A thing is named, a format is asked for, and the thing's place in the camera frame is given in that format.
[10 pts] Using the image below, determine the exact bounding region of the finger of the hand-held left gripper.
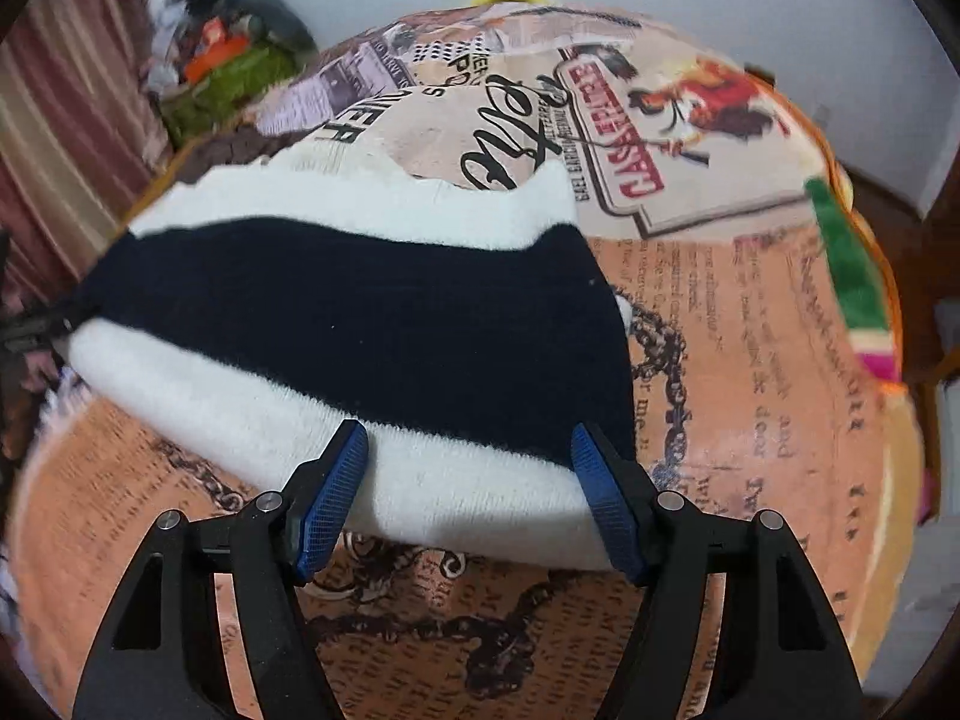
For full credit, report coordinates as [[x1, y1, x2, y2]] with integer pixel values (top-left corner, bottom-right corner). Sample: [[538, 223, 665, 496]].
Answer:
[[0, 300, 83, 353]]

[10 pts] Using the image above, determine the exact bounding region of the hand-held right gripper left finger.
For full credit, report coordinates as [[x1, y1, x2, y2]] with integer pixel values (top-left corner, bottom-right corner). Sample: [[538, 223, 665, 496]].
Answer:
[[71, 418, 370, 720]]

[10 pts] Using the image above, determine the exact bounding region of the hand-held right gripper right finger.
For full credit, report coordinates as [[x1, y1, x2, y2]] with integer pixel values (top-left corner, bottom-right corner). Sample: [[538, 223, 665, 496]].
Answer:
[[571, 422, 863, 720]]

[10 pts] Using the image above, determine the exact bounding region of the navy and white striped sweater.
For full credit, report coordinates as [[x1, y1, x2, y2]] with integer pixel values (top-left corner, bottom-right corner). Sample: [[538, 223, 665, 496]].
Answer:
[[66, 157, 638, 571]]

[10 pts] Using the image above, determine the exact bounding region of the printed blanket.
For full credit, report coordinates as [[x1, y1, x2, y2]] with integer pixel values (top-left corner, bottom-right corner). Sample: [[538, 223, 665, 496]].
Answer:
[[7, 0, 927, 720]]

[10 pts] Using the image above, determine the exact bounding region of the striped pink curtain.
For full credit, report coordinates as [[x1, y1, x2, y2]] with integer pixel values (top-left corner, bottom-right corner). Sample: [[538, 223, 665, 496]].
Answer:
[[0, 0, 170, 301]]

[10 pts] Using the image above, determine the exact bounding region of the brown cloth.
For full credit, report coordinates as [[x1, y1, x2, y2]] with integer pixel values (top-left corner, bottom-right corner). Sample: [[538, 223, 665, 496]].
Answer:
[[172, 127, 308, 185]]

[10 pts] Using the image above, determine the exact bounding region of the green storage bag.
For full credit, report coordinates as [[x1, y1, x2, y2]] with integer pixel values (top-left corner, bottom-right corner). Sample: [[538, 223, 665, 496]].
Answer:
[[161, 45, 301, 143]]

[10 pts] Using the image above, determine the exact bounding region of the orange box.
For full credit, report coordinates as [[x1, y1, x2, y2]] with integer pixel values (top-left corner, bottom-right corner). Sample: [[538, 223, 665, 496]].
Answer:
[[184, 37, 248, 83]]

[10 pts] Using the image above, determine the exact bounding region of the grey plush pillow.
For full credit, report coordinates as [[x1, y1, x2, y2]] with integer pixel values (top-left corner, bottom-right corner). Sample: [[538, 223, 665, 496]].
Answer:
[[225, 0, 316, 53]]

